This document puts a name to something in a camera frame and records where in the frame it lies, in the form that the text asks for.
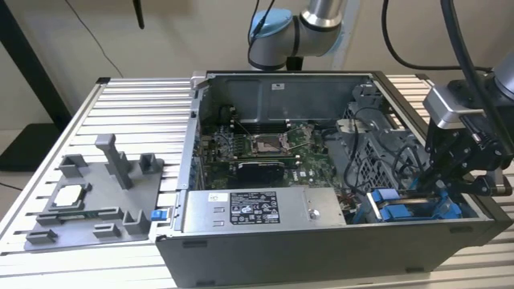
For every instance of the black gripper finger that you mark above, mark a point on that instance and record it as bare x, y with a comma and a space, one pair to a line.
438, 150
488, 185

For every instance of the hard disk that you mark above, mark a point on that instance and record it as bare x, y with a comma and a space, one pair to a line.
385, 195

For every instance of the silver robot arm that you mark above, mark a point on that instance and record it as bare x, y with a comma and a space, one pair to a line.
281, 39

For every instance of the gray metal disk bay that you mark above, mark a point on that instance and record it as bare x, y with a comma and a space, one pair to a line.
385, 132

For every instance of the green motherboard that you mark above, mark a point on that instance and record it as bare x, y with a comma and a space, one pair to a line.
313, 162

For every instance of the CPU socket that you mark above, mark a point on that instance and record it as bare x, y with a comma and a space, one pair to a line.
265, 146

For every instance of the gray power supply unit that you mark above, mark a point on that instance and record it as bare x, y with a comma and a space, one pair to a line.
293, 222

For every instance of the black graphics card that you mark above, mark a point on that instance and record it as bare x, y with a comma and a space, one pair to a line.
259, 174

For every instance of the black open PC case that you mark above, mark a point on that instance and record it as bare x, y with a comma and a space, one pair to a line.
281, 259

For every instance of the blue case latch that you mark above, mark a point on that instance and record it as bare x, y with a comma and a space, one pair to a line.
157, 214

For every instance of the gray plastic parts rack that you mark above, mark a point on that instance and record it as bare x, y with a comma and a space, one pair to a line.
100, 192

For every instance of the black slim antenna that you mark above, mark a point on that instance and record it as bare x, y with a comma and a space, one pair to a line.
139, 15

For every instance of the green RAM stick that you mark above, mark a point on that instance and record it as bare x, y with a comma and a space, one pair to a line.
90, 215

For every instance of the silver CPU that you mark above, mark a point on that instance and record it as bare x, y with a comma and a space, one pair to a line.
70, 197

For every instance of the black monitor stand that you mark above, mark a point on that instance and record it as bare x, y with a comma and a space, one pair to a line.
28, 144

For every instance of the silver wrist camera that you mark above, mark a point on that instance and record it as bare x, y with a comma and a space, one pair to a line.
450, 105

